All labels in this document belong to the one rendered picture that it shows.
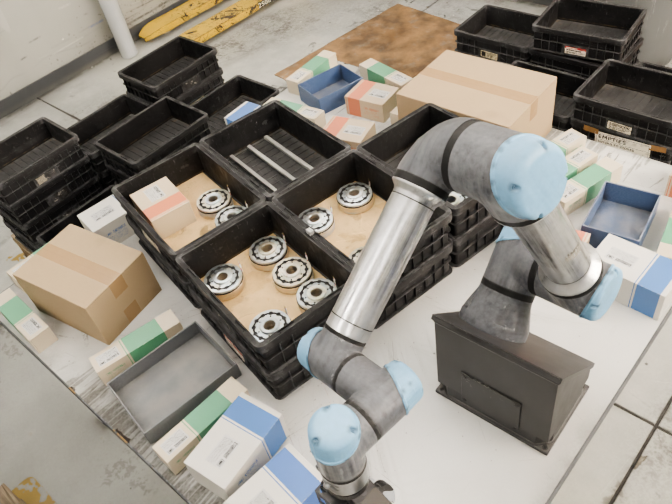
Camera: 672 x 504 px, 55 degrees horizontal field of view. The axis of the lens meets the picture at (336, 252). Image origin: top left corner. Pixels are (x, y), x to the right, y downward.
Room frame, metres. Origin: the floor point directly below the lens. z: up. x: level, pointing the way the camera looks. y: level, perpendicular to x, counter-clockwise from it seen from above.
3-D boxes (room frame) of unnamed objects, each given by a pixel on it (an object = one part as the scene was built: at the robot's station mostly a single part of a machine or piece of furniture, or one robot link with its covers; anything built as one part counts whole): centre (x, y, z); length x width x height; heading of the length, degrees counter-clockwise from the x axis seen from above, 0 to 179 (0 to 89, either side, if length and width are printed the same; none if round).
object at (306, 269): (1.15, 0.12, 0.86); 0.10 x 0.10 x 0.01
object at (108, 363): (1.12, 0.56, 0.73); 0.24 x 0.06 x 0.06; 118
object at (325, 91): (2.17, -0.11, 0.74); 0.20 x 0.15 x 0.07; 116
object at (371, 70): (2.18, -0.32, 0.73); 0.24 x 0.06 x 0.06; 30
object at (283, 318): (0.99, 0.19, 0.86); 0.10 x 0.10 x 0.01
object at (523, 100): (1.75, -0.54, 0.80); 0.40 x 0.30 x 0.20; 42
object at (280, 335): (1.12, 0.18, 0.92); 0.40 x 0.30 x 0.02; 30
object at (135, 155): (2.39, 0.65, 0.37); 0.40 x 0.30 x 0.45; 131
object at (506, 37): (2.83, -1.01, 0.31); 0.40 x 0.30 x 0.34; 41
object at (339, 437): (0.48, 0.05, 1.18); 0.09 x 0.08 x 0.11; 124
